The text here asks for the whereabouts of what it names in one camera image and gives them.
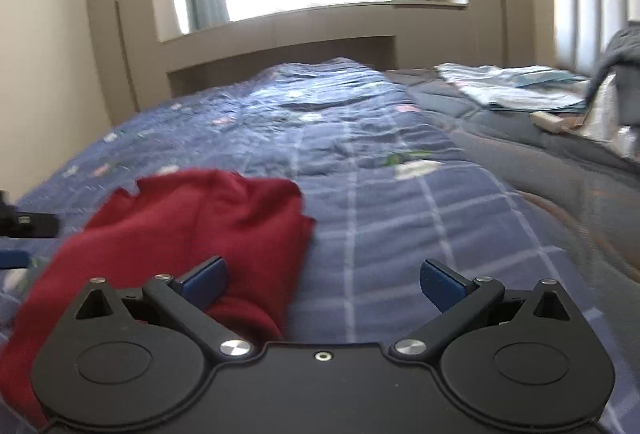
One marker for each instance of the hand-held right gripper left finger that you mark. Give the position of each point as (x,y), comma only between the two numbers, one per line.
(207,281)

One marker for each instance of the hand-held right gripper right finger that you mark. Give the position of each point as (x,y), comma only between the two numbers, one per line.
(440,286)

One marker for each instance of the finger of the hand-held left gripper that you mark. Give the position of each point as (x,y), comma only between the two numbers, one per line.
(30,223)
(12,260)

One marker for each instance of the red knit garment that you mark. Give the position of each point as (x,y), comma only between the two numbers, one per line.
(175,234)

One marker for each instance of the grey clothes pile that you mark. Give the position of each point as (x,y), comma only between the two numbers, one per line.
(625,63)

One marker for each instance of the blue checked quilt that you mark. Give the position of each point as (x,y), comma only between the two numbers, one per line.
(390,194)

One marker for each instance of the dark grey quilted bedspread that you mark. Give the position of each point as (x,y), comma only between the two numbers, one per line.
(550,163)

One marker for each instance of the small white box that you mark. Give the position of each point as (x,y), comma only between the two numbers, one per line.
(549,121)

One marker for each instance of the light blue patterned cloth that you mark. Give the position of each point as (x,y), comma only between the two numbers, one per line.
(505,86)

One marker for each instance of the beige window seat cabinet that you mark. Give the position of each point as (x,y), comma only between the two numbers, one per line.
(280,33)

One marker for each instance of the grey padded headboard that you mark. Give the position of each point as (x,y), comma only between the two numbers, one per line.
(590,23)

